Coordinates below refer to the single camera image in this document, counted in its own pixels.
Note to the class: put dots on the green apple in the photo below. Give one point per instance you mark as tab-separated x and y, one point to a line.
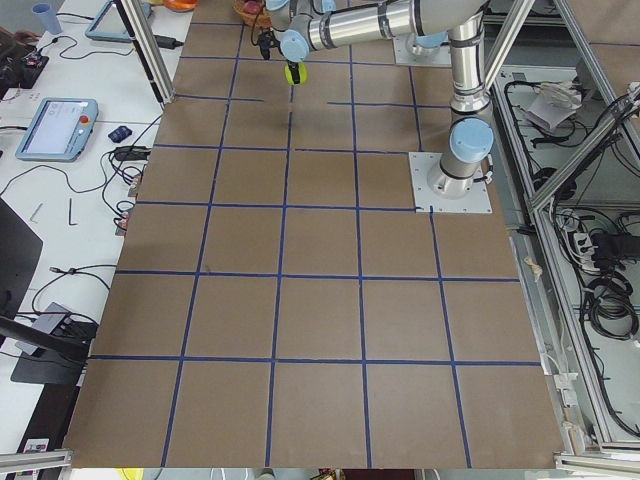
303	73

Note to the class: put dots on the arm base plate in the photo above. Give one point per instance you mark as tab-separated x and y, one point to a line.
435	192
407	52

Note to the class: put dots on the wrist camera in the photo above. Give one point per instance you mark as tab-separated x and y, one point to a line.
266	42

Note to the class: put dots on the red yellow apple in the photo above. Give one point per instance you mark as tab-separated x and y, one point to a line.
252	7

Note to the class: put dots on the black power adapter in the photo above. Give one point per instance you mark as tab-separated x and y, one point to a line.
166	42

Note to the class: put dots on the wicker basket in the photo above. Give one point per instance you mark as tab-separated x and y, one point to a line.
262	20

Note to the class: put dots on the blue plastic cup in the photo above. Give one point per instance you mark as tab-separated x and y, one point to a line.
47	16

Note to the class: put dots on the teach pendant tablet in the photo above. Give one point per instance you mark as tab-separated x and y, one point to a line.
108	26
59	131

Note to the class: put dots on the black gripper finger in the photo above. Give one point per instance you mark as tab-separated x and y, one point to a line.
294	73

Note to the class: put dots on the aluminium frame post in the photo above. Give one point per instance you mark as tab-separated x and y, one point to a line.
145	44

